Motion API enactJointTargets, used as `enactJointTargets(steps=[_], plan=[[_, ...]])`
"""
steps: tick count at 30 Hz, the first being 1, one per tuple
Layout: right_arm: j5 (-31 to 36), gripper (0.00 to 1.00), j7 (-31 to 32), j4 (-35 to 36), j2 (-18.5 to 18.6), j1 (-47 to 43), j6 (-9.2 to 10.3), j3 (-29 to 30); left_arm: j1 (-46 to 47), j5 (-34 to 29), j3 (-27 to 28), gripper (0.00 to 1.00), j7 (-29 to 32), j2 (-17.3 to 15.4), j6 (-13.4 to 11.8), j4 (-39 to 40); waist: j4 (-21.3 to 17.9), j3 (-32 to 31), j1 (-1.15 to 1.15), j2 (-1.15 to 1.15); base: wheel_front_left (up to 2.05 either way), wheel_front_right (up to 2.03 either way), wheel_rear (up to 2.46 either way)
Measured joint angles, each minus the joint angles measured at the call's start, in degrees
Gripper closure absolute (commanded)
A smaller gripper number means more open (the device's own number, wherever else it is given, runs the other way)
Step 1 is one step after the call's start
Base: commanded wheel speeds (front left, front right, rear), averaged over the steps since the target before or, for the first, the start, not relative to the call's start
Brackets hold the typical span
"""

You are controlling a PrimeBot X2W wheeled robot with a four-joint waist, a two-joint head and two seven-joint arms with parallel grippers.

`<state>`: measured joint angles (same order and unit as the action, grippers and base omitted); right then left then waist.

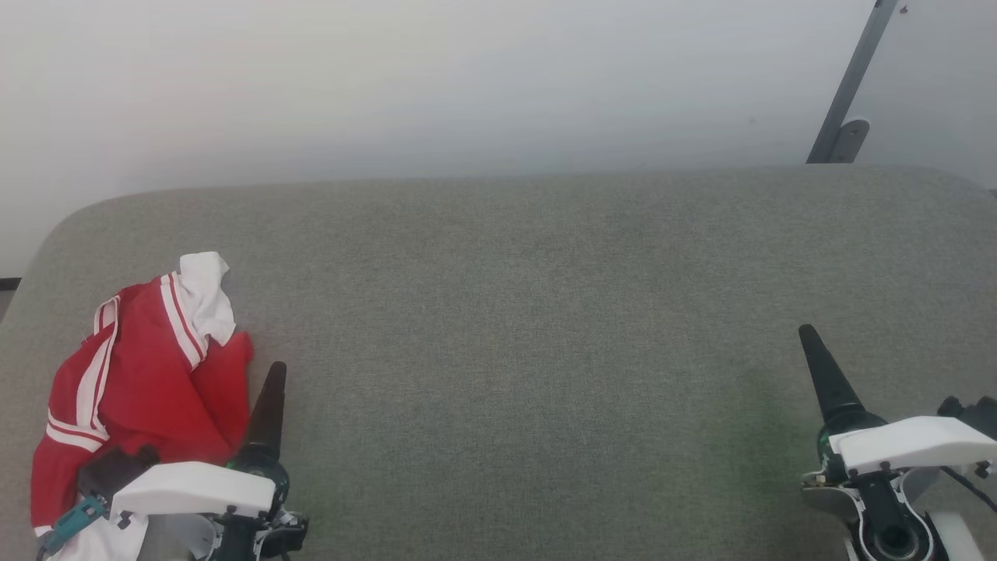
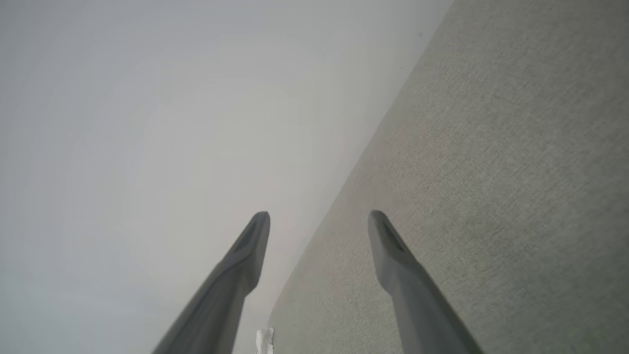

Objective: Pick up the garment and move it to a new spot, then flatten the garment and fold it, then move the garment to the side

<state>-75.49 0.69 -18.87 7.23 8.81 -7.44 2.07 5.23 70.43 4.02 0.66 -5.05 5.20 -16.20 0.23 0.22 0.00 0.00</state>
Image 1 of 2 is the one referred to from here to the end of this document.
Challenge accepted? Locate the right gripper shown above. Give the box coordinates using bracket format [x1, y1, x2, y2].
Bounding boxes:
[798, 324, 949, 561]

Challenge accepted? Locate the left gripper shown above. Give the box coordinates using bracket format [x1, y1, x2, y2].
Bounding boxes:
[210, 361, 308, 561]

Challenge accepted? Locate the red shirt with white stripes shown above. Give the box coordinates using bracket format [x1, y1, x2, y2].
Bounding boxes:
[30, 251, 256, 561]

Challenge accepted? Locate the grey fabric sofa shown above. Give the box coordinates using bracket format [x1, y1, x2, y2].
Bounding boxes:
[0, 164, 997, 561]

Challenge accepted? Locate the thin black cable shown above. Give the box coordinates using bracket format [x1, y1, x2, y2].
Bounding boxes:
[939, 465, 997, 513]

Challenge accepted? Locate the teal cable connector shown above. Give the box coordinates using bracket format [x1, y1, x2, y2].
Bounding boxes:
[37, 495, 110, 559]

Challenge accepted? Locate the grey metal pole with bracket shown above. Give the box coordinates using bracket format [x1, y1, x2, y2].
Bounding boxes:
[805, 0, 901, 165]

